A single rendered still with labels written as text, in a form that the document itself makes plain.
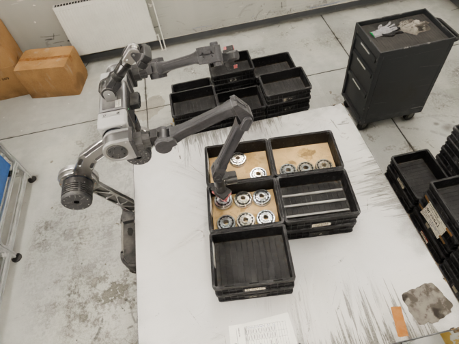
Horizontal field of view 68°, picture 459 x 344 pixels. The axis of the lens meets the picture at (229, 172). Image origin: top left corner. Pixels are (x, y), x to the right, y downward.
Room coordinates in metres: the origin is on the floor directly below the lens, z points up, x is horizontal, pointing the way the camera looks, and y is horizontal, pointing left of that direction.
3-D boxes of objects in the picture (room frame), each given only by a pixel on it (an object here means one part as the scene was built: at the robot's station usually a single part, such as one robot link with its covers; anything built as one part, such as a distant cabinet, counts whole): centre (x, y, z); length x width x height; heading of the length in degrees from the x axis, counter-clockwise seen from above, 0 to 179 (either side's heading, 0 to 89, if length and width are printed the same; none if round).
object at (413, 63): (2.32, -1.55, 0.45); 0.60 x 0.45 x 0.90; 93
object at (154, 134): (1.08, 0.28, 1.43); 0.10 x 0.05 x 0.09; 93
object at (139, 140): (1.07, 0.36, 1.45); 0.09 x 0.08 x 0.12; 3
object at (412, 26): (2.38, -1.67, 0.88); 0.29 x 0.22 x 0.03; 93
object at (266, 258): (0.68, -0.03, 0.87); 0.40 x 0.30 x 0.11; 87
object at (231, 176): (1.07, 0.02, 1.09); 0.11 x 0.09 x 0.12; 93
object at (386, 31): (2.40, -1.43, 0.88); 0.25 x 0.19 x 0.03; 93
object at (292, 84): (2.32, -0.60, 0.37); 0.40 x 0.30 x 0.45; 93
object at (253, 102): (2.31, -0.20, 0.31); 0.40 x 0.30 x 0.34; 93
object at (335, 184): (0.96, -0.45, 0.87); 0.40 x 0.30 x 0.11; 87
